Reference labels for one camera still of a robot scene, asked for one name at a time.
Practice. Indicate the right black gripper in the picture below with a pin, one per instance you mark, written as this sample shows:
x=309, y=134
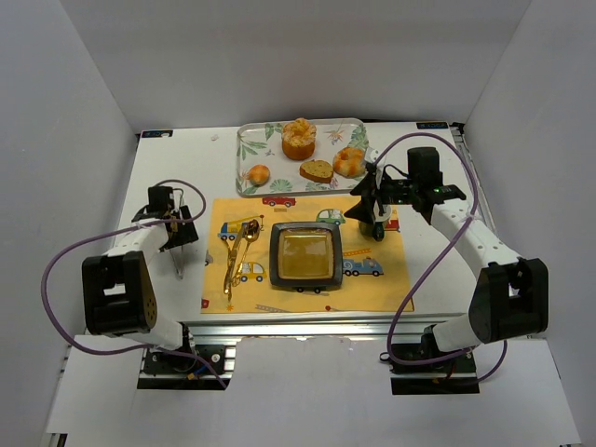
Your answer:
x=377, y=190

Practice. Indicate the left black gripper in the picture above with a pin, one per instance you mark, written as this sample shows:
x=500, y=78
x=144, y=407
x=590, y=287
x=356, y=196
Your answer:
x=182, y=232

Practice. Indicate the large round sugared cake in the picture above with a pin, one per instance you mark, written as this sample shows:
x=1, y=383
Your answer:
x=299, y=139

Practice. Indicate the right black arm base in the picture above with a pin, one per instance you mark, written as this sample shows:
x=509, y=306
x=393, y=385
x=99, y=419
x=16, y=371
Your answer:
x=451, y=377

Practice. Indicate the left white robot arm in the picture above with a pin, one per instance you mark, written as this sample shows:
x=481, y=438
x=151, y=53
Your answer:
x=119, y=298

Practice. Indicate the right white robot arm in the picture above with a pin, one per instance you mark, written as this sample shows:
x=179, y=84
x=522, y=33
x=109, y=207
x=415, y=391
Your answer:
x=511, y=297

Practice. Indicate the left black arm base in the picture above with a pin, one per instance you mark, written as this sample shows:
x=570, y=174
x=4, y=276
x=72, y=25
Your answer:
x=161, y=371

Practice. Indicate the small round bread roll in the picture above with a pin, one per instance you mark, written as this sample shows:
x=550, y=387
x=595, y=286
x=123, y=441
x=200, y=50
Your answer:
x=258, y=175

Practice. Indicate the dark green cup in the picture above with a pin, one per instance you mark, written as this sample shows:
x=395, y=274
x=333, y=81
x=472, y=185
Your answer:
x=375, y=230

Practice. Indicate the orange glazed donut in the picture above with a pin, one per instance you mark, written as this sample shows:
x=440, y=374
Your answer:
x=349, y=162

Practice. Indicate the sliced loaf cake piece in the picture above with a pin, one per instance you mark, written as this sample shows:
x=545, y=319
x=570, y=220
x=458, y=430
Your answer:
x=317, y=171

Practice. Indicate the left blue corner label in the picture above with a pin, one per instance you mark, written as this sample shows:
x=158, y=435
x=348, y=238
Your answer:
x=157, y=133

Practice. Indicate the blue corner label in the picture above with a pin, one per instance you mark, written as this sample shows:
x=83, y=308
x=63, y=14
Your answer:
x=157, y=133
x=431, y=125

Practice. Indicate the yellow vehicle print placemat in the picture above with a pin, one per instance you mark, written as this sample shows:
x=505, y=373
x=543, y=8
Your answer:
x=375, y=274

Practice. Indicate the black square amber plate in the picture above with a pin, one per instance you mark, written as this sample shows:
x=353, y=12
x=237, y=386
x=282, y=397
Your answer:
x=306, y=256

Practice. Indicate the gold fork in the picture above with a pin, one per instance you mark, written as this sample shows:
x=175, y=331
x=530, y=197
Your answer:
x=231, y=262

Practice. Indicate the right blue corner label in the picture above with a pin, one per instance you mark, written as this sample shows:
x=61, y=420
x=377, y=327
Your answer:
x=431, y=125

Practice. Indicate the gold spoon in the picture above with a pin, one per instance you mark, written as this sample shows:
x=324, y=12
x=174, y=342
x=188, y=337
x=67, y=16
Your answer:
x=253, y=230

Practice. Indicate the white tropical leaf tray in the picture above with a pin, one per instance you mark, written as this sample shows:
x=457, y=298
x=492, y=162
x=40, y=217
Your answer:
x=261, y=144

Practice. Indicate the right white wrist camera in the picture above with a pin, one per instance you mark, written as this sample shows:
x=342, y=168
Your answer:
x=371, y=155

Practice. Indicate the aluminium frame rail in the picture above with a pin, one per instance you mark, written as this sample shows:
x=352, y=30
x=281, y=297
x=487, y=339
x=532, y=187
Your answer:
x=231, y=328

